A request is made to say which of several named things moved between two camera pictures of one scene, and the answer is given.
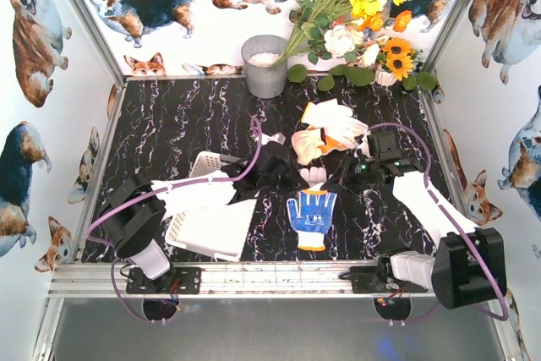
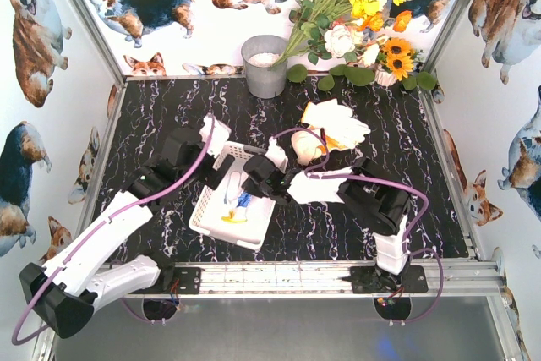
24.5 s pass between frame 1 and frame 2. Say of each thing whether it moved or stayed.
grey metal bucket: stayed
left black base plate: stayed
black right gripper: moved
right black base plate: stayed
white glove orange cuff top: stayed
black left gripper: moved
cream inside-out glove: stayed
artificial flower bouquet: stayed
